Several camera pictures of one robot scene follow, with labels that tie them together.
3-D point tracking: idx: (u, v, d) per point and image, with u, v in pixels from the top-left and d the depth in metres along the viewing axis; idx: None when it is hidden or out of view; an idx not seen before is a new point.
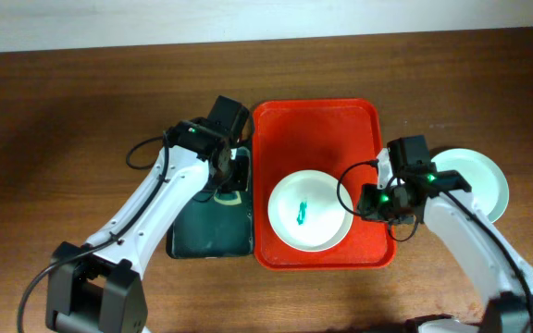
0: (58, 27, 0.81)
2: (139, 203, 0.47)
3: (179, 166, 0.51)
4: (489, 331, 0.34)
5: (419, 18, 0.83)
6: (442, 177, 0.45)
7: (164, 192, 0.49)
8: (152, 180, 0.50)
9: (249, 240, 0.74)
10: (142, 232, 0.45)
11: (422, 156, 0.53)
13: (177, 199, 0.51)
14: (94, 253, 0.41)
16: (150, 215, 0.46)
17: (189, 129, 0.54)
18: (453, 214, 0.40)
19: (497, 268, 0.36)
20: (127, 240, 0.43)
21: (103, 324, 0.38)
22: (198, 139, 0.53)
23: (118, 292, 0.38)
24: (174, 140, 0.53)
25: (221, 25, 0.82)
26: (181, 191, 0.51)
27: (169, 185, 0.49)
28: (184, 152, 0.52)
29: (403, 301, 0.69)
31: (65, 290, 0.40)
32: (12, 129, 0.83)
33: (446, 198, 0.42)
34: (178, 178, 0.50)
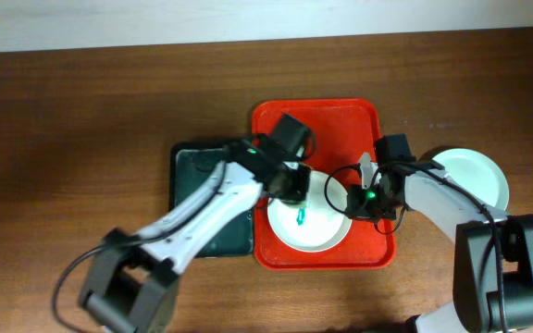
0: (56, 27, 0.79)
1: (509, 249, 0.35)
2: (192, 207, 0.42)
3: (236, 182, 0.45)
4: (462, 262, 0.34)
5: (419, 19, 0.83)
6: (420, 165, 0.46)
7: (216, 203, 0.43)
8: (204, 191, 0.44)
9: (249, 240, 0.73)
10: (191, 236, 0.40)
11: (404, 152, 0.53)
13: (228, 215, 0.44)
14: (141, 245, 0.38)
16: (201, 222, 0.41)
17: (248, 149, 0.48)
18: (427, 181, 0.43)
19: (464, 208, 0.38)
20: (176, 240, 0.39)
21: (130, 320, 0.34)
22: (255, 162, 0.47)
23: (159, 289, 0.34)
24: (230, 156, 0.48)
25: (221, 25, 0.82)
26: (233, 206, 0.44)
27: (223, 198, 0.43)
28: (241, 169, 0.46)
29: (403, 301, 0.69)
31: (103, 277, 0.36)
32: (10, 129, 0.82)
33: (423, 174, 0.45)
34: (232, 194, 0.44)
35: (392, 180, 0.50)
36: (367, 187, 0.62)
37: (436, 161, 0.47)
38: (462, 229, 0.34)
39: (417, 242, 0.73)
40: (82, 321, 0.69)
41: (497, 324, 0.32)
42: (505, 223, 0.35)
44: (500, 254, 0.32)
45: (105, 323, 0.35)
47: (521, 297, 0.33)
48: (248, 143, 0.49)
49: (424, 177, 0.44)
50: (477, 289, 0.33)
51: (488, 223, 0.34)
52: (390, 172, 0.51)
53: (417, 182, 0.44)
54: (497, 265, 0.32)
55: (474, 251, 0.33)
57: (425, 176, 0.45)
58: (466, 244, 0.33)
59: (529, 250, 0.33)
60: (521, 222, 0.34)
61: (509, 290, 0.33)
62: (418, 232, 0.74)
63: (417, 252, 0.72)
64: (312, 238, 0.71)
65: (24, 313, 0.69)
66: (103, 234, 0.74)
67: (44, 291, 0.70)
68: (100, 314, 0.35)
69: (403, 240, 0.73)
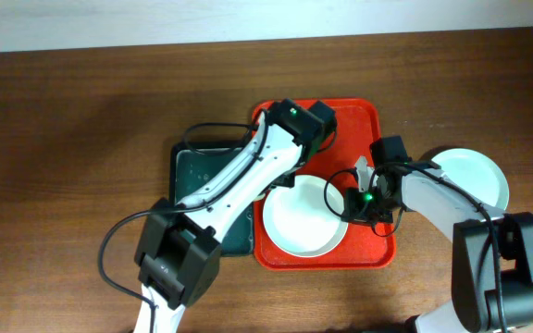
0: (57, 27, 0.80)
1: (506, 244, 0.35)
2: (233, 174, 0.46)
3: (275, 145, 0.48)
4: (460, 260, 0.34)
5: (419, 19, 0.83)
6: (416, 165, 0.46)
7: (255, 168, 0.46)
8: (244, 156, 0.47)
9: (249, 240, 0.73)
10: (229, 203, 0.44)
11: (402, 152, 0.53)
13: (267, 179, 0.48)
14: (185, 214, 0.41)
16: (240, 190, 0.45)
17: (291, 109, 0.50)
18: (424, 181, 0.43)
19: (461, 208, 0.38)
20: (216, 208, 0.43)
21: (183, 271, 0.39)
22: (298, 122, 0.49)
23: (203, 255, 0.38)
24: (274, 117, 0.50)
25: (221, 25, 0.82)
26: (273, 171, 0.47)
27: (261, 164, 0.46)
28: (279, 134, 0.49)
29: (403, 301, 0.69)
31: (154, 240, 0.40)
32: (10, 130, 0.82)
33: (419, 174, 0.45)
34: (272, 158, 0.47)
35: (390, 180, 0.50)
36: (365, 191, 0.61)
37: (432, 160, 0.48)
38: (459, 228, 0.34)
39: (417, 242, 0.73)
40: (81, 321, 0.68)
41: (496, 322, 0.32)
42: (503, 221, 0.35)
44: (497, 253, 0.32)
45: (164, 271, 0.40)
47: (519, 295, 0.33)
48: (291, 103, 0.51)
49: (421, 177, 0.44)
50: (477, 288, 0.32)
51: (484, 221, 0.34)
52: (387, 173, 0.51)
53: (411, 184, 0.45)
54: (495, 264, 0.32)
55: (470, 249, 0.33)
57: (421, 175, 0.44)
58: (464, 243, 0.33)
59: (526, 248, 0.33)
60: (518, 221, 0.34)
61: (507, 290, 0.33)
62: (418, 232, 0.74)
63: (417, 252, 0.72)
64: (306, 241, 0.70)
65: (24, 312, 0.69)
66: (103, 234, 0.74)
67: (45, 291, 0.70)
68: (157, 263, 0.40)
69: (403, 240, 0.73)
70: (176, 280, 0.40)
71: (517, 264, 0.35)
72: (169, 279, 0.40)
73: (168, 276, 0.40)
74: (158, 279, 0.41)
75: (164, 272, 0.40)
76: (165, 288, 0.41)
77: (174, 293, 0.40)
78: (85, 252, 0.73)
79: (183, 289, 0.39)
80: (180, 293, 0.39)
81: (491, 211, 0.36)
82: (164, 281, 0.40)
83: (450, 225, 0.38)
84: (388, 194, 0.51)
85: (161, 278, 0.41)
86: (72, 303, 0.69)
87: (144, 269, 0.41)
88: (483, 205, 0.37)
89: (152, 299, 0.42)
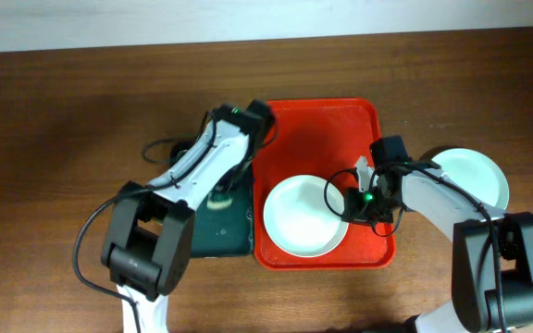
0: (56, 27, 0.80)
1: (507, 244, 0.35)
2: (192, 160, 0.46)
3: (225, 136, 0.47)
4: (460, 259, 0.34)
5: (418, 19, 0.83)
6: (416, 165, 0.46)
7: (210, 155, 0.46)
8: (198, 148, 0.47)
9: (249, 240, 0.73)
10: (196, 181, 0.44)
11: (402, 152, 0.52)
13: (226, 165, 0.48)
14: (154, 192, 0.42)
16: (200, 172, 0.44)
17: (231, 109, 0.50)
18: (425, 181, 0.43)
19: (462, 208, 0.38)
20: (184, 185, 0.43)
21: (155, 256, 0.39)
22: (239, 118, 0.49)
23: (177, 226, 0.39)
24: (217, 115, 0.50)
25: (221, 25, 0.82)
26: (229, 157, 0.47)
27: (216, 151, 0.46)
28: (227, 126, 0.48)
29: (403, 301, 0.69)
31: (124, 226, 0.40)
32: (10, 129, 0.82)
33: (420, 174, 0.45)
34: (226, 145, 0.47)
35: (390, 180, 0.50)
36: (365, 191, 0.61)
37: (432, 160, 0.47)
38: (459, 228, 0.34)
39: (417, 242, 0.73)
40: (81, 321, 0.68)
41: (496, 322, 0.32)
42: (503, 221, 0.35)
44: (498, 253, 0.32)
45: (132, 265, 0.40)
47: (520, 295, 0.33)
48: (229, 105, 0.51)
49: (422, 178, 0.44)
50: (477, 288, 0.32)
51: (484, 221, 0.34)
52: (386, 173, 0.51)
53: (412, 186, 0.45)
54: (496, 264, 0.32)
55: (468, 249, 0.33)
57: (422, 176, 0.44)
58: (464, 243, 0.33)
59: (526, 248, 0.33)
60: (519, 221, 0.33)
61: (507, 290, 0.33)
62: (418, 232, 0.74)
63: (417, 252, 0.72)
64: (310, 241, 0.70)
65: (23, 312, 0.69)
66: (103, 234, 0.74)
67: (45, 291, 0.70)
68: (126, 258, 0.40)
69: (403, 240, 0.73)
70: (148, 268, 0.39)
71: (517, 264, 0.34)
72: (141, 271, 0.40)
73: (138, 269, 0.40)
74: (130, 275, 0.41)
75: (134, 265, 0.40)
76: (139, 280, 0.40)
77: (149, 282, 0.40)
78: (85, 252, 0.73)
79: (157, 274, 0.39)
80: (154, 283, 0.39)
81: (491, 211, 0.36)
82: (135, 275, 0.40)
83: (450, 224, 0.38)
84: (388, 194, 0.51)
85: (132, 273, 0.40)
86: (73, 303, 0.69)
87: (115, 267, 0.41)
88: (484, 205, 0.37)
89: (130, 296, 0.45)
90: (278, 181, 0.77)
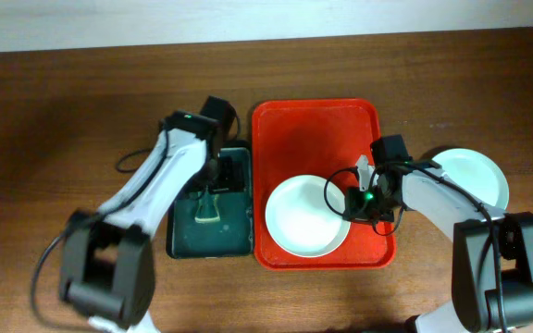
0: (57, 27, 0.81)
1: (507, 244, 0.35)
2: (144, 178, 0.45)
3: (179, 144, 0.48)
4: (459, 258, 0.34)
5: (418, 19, 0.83)
6: (416, 164, 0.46)
7: (167, 166, 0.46)
8: (154, 159, 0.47)
9: (249, 240, 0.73)
10: (151, 199, 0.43)
11: (402, 151, 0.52)
13: (180, 177, 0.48)
14: (106, 220, 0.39)
16: (155, 188, 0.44)
17: (185, 115, 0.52)
18: (424, 180, 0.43)
19: (462, 208, 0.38)
20: (138, 206, 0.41)
21: (116, 287, 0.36)
22: (192, 124, 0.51)
23: (132, 251, 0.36)
24: (170, 124, 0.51)
25: (221, 25, 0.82)
26: (184, 166, 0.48)
27: (172, 160, 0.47)
28: (182, 133, 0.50)
29: (403, 301, 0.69)
31: (78, 260, 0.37)
32: (10, 129, 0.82)
33: (419, 174, 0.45)
34: (180, 154, 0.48)
35: (389, 179, 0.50)
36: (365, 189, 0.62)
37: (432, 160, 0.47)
38: (459, 228, 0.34)
39: (417, 242, 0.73)
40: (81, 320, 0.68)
41: (496, 322, 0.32)
42: (503, 221, 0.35)
44: (498, 252, 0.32)
45: (92, 302, 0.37)
47: (522, 296, 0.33)
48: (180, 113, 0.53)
49: (422, 177, 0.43)
50: (477, 288, 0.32)
51: (485, 221, 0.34)
52: (386, 172, 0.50)
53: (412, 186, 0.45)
54: (496, 265, 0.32)
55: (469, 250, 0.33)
57: (422, 175, 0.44)
58: (464, 243, 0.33)
59: (526, 249, 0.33)
60: (519, 222, 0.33)
61: (507, 290, 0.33)
62: (418, 232, 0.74)
63: (417, 252, 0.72)
64: (312, 241, 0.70)
65: (24, 313, 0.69)
66: None
67: (45, 291, 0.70)
68: (83, 294, 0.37)
69: (403, 240, 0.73)
70: (108, 302, 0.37)
71: (517, 264, 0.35)
72: (101, 306, 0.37)
73: (98, 305, 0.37)
74: (92, 311, 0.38)
75: (93, 300, 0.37)
76: (102, 314, 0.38)
77: (111, 317, 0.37)
78: None
79: (118, 307, 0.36)
80: (118, 315, 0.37)
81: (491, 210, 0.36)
82: (97, 311, 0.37)
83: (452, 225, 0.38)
84: (388, 194, 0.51)
85: (93, 308, 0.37)
86: None
87: (75, 305, 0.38)
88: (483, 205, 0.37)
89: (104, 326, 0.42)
90: (278, 182, 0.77)
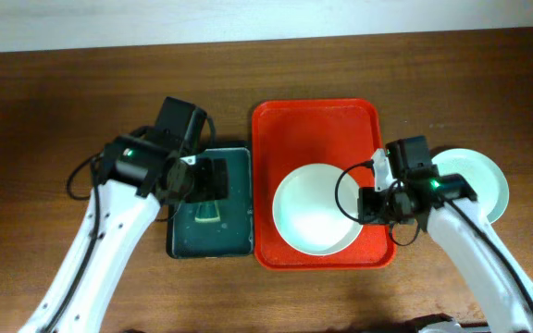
0: (57, 27, 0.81)
1: None
2: (71, 273, 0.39)
3: (115, 213, 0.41)
4: None
5: (418, 19, 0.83)
6: (448, 188, 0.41)
7: (98, 251, 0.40)
8: (82, 241, 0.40)
9: (249, 240, 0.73)
10: (79, 314, 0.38)
11: (423, 158, 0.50)
13: (121, 252, 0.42)
14: None
16: (82, 291, 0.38)
17: (126, 151, 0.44)
18: (460, 229, 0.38)
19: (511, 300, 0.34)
20: (62, 327, 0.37)
21: None
22: (139, 163, 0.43)
23: None
24: (103, 169, 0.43)
25: (221, 25, 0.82)
26: (123, 240, 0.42)
27: (105, 240, 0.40)
28: (122, 187, 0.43)
29: (403, 301, 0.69)
31: None
32: (10, 129, 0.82)
33: (452, 210, 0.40)
34: (116, 228, 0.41)
35: (413, 201, 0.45)
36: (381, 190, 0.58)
37: (463, 177, 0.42)
38: None
39: (418, 242, 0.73)
40: None
41: None
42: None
44: None
45: None
47: None
48: (121, 144, 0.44)
49: (459, 224, 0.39)
50: None
51: None
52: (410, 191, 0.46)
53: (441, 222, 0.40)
54: None
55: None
57: (457, 215, 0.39)
58: None
59: None
60: None
61: None
62: (418, 232, 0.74)
63: (417, 253, 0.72)
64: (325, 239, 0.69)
65: (25, 313, 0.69)
66: None
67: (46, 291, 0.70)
68: None
69: (403, 240, 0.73)
70: None
71: None
72: None
73: None
74: None
75: None
76: None
77: None
78: None
79: None
80: None
81: None
82: None
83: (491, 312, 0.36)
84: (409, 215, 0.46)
85: None
86: None
87: None
88: None
89: None
90: (278, 182, 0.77)
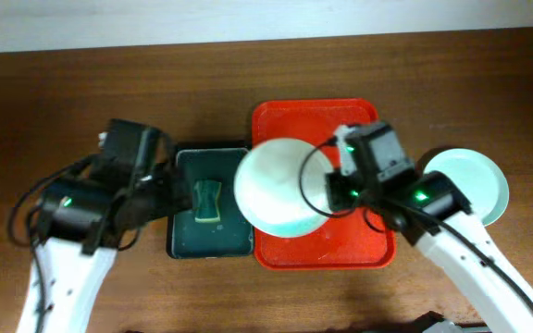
0: (56, 27, 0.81)
1: None
2: None
3: (59, 282, 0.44)
4: None
5: (418, 19, 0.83)
6: (435, 194, 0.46)
7: (48, 323, 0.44)
8: (32, 313, 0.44)
9: (249, 240, 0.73)
10: None
11: (393, 154, 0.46)
13: (76, 314, 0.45)
14: None
16: None
17: (63, 200, 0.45)
18: (469, 259, 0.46)
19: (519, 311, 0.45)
20: None
21: None
22: (77, 213, 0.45)
23: None
24: (43, 225, 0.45)
25: (221, 25, 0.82)
26: (75, 306, 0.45)
27: (53, 314, 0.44)
28: (64, 242, 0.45)
29: (404, 301, 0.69)
31: None
32: (10, 130, 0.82)
33: (448, 233, 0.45)
34: (63, 294, 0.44)
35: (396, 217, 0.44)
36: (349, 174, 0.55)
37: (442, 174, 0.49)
38: None
39: None
40: None
41: None
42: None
44: None
45: None
47: None
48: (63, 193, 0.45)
49: (469, 254, 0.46)
50: None
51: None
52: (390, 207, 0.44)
53: (451, 253, 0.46)
54: None
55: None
57: (460, 242, 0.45)
58: None
59: None
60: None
61: None
62: None
63: (417, 252, 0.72)
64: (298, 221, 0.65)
65: None
66: None
67: None
68: None
69: (403, 240, 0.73)
70: None
71: None
72: None
73: None
74: None
75: None
76: None
77: None
78: None
79: None
80: None
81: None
82: None
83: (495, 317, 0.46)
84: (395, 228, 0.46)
85: None
86: None
87: None
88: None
89: None
90: None
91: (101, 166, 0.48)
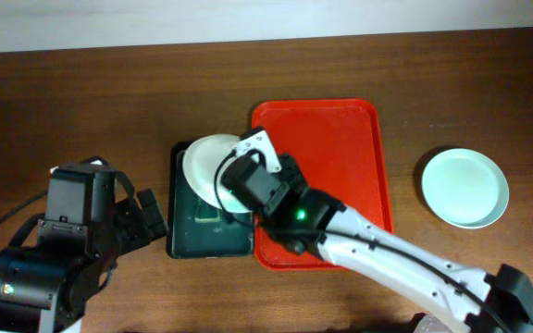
0: (57, 27, 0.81)
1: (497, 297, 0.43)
2: None
3: None
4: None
5: (417, 19, 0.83)
6: (312, 209, 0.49)
7: None
8: None
9: (249, 240, 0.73)
10: None
11: (269, 184, 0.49)
13: None
14: None
16: None
17: (6, 288, 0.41)
18: (356, 249, 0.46)
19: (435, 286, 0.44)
20: None
21: None
22: (24, 299, 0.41)
23: None
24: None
25: (221, 25, 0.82)
26: None
27: None
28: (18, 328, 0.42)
29: (403, 301, 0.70)
31: None
32: (9, 129, 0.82)
33: (331, 236, 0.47)
34: None
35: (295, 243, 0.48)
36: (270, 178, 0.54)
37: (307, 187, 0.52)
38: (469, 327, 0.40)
39: (418, 243, 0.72)
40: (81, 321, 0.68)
41: None
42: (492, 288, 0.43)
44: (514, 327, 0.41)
45: None
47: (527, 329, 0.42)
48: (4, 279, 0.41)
49: (354, 244, 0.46)
50: None
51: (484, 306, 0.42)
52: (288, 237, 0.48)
53: (341, 252, 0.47)
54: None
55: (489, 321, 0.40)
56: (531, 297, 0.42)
57: (343, 237, 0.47)
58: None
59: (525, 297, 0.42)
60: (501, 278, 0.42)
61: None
62: (418, 232, 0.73)
63: None
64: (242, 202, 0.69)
65: None
66: None
67: None
68: None
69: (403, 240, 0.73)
70: None
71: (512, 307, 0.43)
72: None
73: None
74: None
75: None
76: None
77: None
78: None
79: None
80: None
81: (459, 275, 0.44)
82: None
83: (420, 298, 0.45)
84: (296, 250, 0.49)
85: None
86: None
87: None
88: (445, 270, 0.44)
89: None
90: None
91: (50, 227, 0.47)
